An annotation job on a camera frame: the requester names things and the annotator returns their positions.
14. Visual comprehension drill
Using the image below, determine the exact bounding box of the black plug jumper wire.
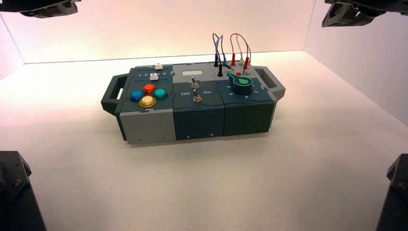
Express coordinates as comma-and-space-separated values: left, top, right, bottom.
212, 33, 224, 77

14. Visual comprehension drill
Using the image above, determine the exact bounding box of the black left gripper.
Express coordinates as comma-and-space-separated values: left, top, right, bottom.
0, 0, 82, 19

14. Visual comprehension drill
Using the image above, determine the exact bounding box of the red plug jumper wire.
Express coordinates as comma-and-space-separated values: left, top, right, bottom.
230, 33, 250, 71

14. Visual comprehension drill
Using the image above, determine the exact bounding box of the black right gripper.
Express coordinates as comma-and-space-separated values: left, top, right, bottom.
321, 0, 408, 28

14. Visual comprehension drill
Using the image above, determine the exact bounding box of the green rotary knob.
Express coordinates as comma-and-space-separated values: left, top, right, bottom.
227, 72, 254, 95

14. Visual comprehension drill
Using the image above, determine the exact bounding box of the yellow round push button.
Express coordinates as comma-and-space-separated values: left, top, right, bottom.
139, 95, 157, 109

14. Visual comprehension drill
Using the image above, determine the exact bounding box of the white plug jumper wire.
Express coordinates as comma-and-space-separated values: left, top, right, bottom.
236, 35, 253, 76

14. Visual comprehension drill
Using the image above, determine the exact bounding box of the grey and teal control box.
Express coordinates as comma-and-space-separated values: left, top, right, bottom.
101, 62, 286, 145

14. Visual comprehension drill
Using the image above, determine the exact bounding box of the blue round push button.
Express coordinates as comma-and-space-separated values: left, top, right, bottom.
130, 90, 145, 103

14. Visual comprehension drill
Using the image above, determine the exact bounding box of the blue plug jumper wire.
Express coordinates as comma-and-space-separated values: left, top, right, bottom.
215, 34, 236, 71

